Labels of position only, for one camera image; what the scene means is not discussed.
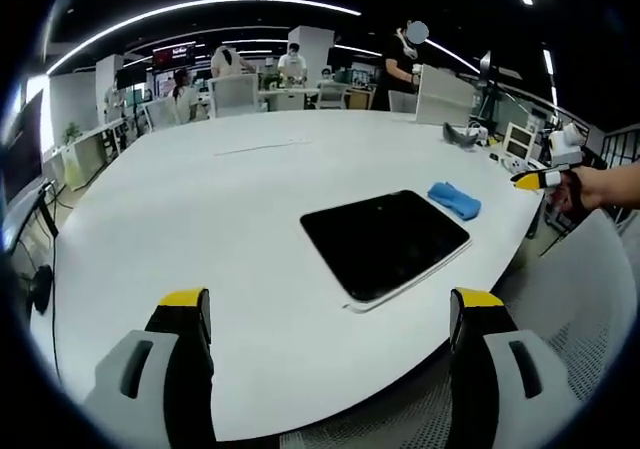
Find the person's right hand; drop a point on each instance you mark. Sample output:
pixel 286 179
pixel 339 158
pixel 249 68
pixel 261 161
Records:
pixel 597 189

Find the black monitor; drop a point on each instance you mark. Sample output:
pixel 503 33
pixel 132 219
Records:
pixel 20 144

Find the dark grey cloth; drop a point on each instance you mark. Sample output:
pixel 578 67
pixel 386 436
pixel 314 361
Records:
pixel 459 139

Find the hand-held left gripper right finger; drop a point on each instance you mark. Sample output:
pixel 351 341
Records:
pixel 490 369

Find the white mesh office chair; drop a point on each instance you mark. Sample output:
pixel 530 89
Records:
pixel 575 294

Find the green potted plant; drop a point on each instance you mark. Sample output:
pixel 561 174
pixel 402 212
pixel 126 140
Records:
pixel 71 131

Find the white framed box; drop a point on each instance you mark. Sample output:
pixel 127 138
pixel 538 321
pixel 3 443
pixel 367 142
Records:
pixel 520 139

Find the blue cleaning cloth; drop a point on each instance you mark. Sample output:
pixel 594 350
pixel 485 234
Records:
pixel 455 200

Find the white desk divider panel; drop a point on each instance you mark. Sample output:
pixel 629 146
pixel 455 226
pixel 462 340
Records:
pixel 445 94

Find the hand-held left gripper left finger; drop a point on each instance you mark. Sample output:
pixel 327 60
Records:
pixel 165 369

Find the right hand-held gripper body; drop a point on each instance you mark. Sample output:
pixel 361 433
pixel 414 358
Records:
pixel 567 154

